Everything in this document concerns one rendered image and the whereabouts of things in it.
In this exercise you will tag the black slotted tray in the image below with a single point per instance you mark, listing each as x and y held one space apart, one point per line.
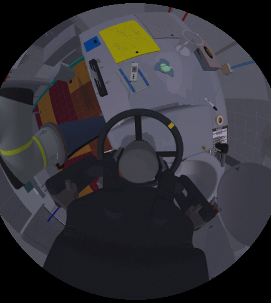
98 78

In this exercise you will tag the white handheld timer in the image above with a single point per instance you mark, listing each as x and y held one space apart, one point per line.
133 72

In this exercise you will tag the black marker pen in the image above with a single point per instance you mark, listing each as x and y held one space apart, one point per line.
211 104

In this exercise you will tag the orange and red chequered rug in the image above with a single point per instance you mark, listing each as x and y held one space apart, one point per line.
64 101

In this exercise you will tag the teal cloth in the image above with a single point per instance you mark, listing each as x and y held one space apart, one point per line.
158 67

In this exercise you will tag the grey round wheel hub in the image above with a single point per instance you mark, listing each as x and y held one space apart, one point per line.
137 161

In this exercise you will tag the tan box with blue side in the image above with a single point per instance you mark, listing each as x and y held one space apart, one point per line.
209 58

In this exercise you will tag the grey perforated plate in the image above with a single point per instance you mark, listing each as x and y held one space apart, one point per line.
45 225

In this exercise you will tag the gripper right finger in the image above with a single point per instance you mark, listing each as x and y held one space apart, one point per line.
192 196

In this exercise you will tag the beige tape roll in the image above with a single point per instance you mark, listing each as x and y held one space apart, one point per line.
219 120

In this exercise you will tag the blue square sponge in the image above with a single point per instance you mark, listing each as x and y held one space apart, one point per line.
90 45

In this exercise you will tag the grey perforated mat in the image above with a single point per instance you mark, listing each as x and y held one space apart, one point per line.
164 23

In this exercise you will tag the yellow cutting mat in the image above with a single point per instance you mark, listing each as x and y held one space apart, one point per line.
129 40

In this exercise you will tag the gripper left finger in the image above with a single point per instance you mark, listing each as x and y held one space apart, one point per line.
78 170

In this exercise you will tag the brown clipboard with paper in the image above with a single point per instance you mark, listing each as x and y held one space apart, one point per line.
219 136

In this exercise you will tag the black hand wheel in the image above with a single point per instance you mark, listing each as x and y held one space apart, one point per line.
175 139

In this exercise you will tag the small tan cork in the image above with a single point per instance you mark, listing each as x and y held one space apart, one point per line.
204 148

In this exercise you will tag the white small dish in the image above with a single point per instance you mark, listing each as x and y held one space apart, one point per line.
185 50

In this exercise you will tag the green toy duck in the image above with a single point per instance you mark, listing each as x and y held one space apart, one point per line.
165 68

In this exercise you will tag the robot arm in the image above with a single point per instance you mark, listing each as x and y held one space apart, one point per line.
17 132

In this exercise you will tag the white kettle bowl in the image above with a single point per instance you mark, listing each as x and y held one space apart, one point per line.
199 177

